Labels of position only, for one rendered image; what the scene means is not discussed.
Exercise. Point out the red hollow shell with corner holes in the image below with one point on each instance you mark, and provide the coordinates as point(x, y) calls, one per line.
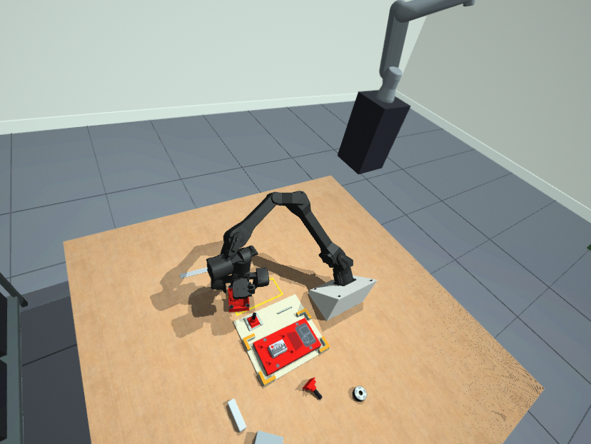
point(237, 305)

